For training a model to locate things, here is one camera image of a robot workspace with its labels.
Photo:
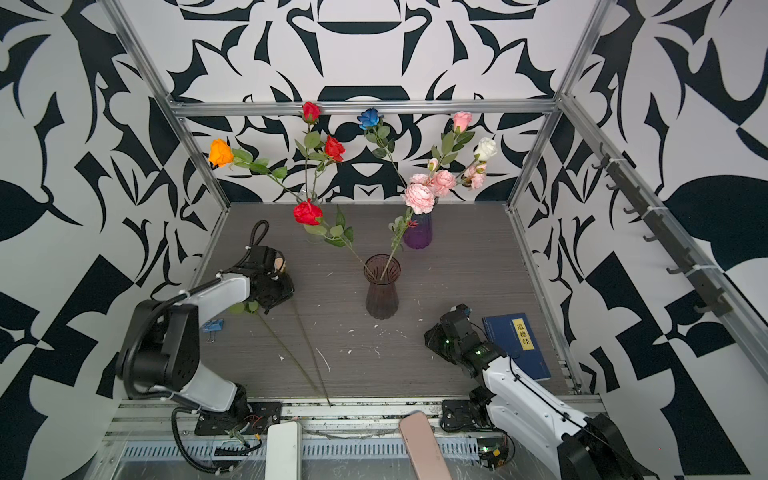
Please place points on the grey hook rack rail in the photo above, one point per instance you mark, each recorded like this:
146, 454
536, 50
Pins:
667, 231

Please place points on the dark maroon glass vase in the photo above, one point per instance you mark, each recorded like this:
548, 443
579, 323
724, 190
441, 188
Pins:
382, 272

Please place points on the blue binder clip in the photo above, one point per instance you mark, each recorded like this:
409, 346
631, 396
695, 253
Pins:
211, 328

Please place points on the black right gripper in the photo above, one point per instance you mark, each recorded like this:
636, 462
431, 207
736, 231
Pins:
438, 330

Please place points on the orange artificial rose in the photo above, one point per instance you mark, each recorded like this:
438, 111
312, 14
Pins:
221, 154

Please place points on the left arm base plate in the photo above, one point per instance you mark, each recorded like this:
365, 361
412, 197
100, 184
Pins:
255, 419

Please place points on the clear glass vase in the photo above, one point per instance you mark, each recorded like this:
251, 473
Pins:
308, 214

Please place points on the purple blue glass vase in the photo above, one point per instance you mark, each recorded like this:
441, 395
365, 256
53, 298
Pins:
419, 233

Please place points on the pink artificial rose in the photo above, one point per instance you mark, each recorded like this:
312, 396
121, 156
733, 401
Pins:
451, 142

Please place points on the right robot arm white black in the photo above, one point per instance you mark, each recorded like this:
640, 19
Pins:
572, 444

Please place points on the pink peony flower spray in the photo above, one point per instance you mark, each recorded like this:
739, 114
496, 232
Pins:
473, 178

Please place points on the white phone-like device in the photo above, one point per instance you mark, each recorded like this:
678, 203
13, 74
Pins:
284, 451

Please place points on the small red artificial rose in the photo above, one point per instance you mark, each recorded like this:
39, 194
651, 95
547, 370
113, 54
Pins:
310, 111

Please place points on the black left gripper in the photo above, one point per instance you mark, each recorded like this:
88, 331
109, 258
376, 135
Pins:
288, 290

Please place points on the white artificial rose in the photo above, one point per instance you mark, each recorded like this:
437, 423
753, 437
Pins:
485, 150

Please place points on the pink phone-like device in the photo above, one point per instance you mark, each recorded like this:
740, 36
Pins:
422, 447

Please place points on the blue book yellow label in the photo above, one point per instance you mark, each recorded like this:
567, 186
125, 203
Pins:
513, 334

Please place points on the blue artificial rose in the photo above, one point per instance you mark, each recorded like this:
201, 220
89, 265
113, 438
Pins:
379, 135

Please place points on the small circuit board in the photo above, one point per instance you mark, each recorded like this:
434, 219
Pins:
495, 452

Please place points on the large red artificial rose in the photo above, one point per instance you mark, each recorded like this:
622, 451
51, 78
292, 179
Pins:
323, 153

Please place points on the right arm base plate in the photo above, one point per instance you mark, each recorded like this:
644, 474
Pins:
470, 415

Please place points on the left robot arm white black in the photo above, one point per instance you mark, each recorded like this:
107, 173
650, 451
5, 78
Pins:
160, 356

